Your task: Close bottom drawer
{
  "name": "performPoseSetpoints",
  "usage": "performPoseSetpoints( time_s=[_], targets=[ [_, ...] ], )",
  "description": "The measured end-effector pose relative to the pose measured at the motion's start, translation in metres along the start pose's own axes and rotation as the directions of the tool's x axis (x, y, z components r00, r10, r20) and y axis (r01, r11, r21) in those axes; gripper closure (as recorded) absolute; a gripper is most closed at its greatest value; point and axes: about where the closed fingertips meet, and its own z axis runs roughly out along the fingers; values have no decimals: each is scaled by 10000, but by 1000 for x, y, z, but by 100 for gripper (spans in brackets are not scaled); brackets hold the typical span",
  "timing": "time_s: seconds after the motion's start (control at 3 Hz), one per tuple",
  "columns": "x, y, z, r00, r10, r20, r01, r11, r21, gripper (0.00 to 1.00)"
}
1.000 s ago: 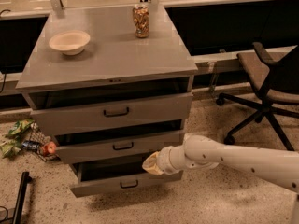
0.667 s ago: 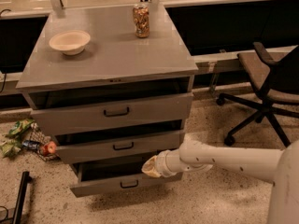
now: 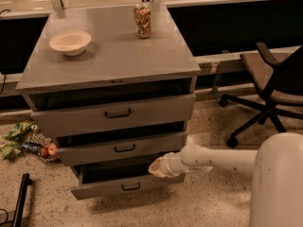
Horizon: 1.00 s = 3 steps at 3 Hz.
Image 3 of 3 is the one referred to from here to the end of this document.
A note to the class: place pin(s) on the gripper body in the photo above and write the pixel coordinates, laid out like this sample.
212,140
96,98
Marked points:
168,165

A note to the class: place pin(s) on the grey bottom drawer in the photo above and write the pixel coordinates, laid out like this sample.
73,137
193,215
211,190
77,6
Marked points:
118,177

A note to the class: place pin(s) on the grey drawer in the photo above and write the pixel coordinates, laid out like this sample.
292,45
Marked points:
118,177
120,149
114,116

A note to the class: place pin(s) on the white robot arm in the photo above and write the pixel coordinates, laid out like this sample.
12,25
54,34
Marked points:
276,169

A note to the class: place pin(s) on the grey middle drawer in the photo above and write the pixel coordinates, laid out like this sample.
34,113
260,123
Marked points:
120,149

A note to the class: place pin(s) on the grey drawer cabinet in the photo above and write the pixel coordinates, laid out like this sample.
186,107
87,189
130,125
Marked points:
116,66

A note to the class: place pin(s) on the grey top drawer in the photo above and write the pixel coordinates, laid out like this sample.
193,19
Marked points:
114,116

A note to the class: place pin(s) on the red apple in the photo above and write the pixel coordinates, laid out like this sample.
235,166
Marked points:
50,150

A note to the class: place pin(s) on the black office chair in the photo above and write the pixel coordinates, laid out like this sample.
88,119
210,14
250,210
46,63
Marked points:
278,80

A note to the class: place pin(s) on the blue can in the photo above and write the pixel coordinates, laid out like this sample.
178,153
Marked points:
31,147

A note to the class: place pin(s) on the black metal stand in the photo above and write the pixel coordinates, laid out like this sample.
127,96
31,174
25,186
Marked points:
14,218

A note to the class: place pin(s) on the patterned drink can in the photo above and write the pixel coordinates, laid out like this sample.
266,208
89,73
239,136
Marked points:
143,20

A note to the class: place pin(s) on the green chip bag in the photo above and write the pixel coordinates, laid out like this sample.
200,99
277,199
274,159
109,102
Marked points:
20,129

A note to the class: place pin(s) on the white paper bowl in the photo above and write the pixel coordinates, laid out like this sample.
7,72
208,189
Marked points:
70,43

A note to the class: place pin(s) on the green snack bag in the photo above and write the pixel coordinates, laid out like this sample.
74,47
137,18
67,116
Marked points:
10,150

